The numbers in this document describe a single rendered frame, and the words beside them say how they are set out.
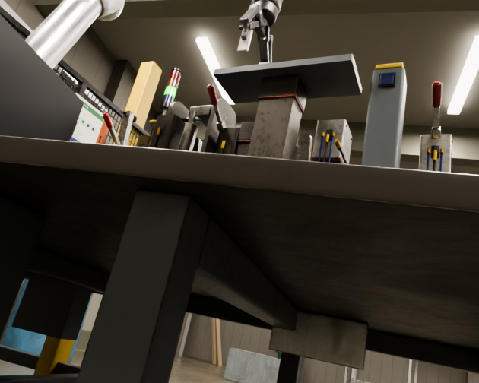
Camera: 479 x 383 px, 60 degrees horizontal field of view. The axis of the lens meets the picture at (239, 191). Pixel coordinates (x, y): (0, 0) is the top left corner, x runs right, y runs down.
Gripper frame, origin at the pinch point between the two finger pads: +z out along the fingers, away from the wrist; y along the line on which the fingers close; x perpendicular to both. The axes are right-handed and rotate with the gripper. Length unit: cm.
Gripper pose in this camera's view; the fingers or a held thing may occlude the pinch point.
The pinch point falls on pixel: (252, 64)
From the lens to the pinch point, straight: 122.6
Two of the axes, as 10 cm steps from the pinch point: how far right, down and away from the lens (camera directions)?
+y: 3.8, 3.9, 8.4
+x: -9.0, -0.5, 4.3
